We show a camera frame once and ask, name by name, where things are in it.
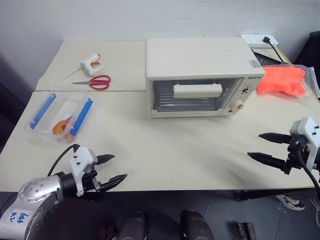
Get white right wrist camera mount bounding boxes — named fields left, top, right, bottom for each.
left=289, top=116, right=320, bottom=171

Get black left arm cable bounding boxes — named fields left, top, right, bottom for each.
left=47, top=143, right=79, bottom=177

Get red handled scissors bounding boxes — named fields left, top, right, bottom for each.
left=71, top=74, right=112, bottom=91

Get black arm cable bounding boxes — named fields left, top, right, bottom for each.
left=47, top=143, right=79, bottom=177
left=295, top=141, right=320, bottom=189

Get orange object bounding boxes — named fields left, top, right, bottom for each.
left=52, top=113, right=76, bottom=139

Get clear bag of orange items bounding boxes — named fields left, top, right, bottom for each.
left=256, top=63, right=320, bottom=99

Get white and black shoe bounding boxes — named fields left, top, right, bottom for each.
left=274, top=194, right=306, bottom=211

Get cream oven door handle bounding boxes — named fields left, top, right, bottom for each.
left=172, top=83, right=223, bottom=99

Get cream toaster oven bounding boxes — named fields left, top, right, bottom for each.
left=145, top=37, right=266, bottom=119

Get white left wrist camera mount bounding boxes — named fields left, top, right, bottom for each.
left=69, top=145, right=99, bottom=197

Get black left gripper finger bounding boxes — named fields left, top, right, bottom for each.
left=99, top=173, right=129, bottom=193
left=96, top=154, right=116, bottom=167

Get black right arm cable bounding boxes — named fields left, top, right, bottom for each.
left=295, top=141, right=320, bottom=189

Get black chair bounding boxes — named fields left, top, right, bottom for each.
left=291, top=31, right=320, bottom=66

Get clear container with blue clips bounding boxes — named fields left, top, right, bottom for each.
left=23, top=84, right=95, bottom=145

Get dark rounded shape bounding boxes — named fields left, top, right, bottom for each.
left=179, top=209, right=215, bottom=240

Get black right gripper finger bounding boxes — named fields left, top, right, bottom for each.
left=246, top=151, right=288, bottom=172
left=258, top=132, right=293, bottom=145

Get white power strip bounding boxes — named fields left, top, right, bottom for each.
left=240, top=34, right=280, bottom=48

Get glass oven door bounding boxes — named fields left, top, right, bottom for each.
left=150, top=77, right=244, bottom=114

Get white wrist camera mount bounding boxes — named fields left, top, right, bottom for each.
left=289, top=116, right=320, bottom=171
left=69, top=145, right=99, bottom=197

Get white glue gun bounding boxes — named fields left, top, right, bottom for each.
left=59, top=53, right=109, bottom=82

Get black table frame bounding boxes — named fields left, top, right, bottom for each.
left=234, top=185, right=320, bottom=202

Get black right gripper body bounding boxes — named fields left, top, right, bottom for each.
left=284, top=133, right=313, bottom=176

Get black plug with cable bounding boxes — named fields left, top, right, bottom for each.
left=262, top=36, right=288, bottom=64

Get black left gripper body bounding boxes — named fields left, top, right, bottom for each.
left=82, top=168, right=103, bottom=194

